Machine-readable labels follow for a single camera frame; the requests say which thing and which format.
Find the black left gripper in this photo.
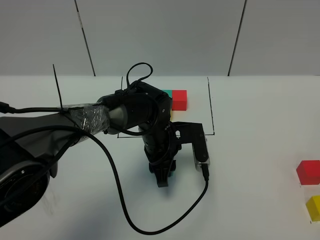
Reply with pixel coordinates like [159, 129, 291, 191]
[142, 121, 203, 188]

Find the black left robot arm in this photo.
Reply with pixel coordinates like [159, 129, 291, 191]
[0, 80, 209, 225]

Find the template yellow cube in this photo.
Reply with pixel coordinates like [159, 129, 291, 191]
[169, 109, 173, 122]

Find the template red cube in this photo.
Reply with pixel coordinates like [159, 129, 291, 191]
[172, 90, 188, 111]

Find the template teal cube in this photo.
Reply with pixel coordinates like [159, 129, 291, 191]
[161, 89, 173, 98]

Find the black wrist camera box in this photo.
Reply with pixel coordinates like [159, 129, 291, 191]
[191, 128, 210, 172]

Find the black cable tie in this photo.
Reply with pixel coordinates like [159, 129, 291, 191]
[52, 64, 76, 127]

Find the black camera cable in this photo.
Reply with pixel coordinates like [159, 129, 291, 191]
[0, 62, 210, 236]

